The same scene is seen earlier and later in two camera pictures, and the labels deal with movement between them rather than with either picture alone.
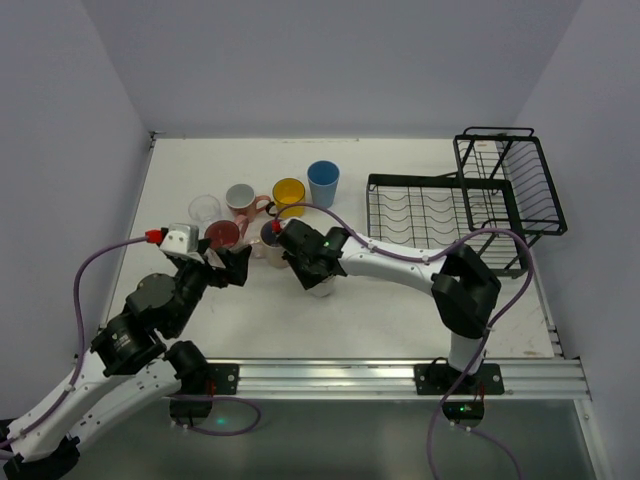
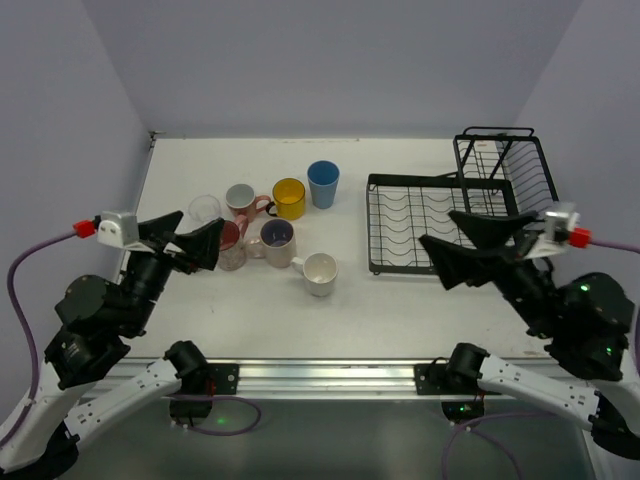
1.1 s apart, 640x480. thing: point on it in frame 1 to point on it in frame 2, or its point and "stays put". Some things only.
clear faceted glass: [204, 208] stays put
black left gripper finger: [212, 258] to [154, 231]
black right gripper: [301, 250] to [507, 256]
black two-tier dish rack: [501, 199] stays put
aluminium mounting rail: [397, 378] stays put
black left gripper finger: [236, 263] to [203, 245]
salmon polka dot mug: [241, 199] stays put
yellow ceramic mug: [285, 191] stays put
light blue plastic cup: [323, 179] stays put
